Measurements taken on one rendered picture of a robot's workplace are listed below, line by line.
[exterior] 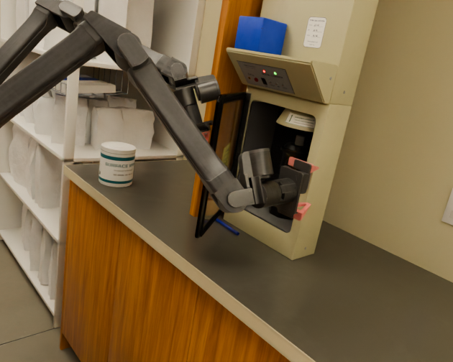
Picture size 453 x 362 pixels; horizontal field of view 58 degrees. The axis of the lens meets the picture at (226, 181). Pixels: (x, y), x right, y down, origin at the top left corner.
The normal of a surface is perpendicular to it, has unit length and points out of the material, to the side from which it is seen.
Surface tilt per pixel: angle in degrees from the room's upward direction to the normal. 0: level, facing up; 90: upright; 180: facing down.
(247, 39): 90
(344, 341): 0
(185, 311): 90
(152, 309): 90
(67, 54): 69
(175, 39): 90
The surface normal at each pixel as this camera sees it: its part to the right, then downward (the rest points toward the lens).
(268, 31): 0.65, 0.33
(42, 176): 0.22, 0.27
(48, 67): 0.24, -0.04
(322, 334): 0.17, -0.94
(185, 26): -0.74, 0.07
